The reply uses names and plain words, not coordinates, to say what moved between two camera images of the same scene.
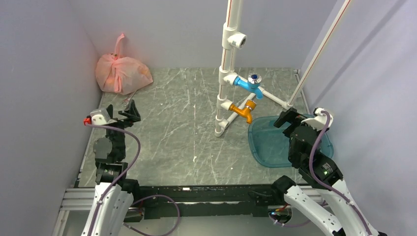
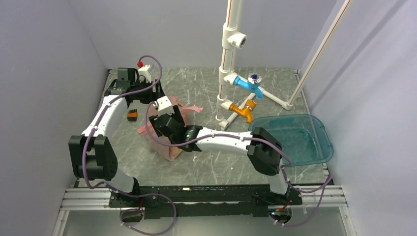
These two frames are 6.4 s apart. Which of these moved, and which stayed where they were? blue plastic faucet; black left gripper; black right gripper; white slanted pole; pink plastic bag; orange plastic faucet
Moved: pink plastic bag; black right gripper; black left gripper
Stayed: orange plastic faucet; white slanted pole; blue plastic faucet
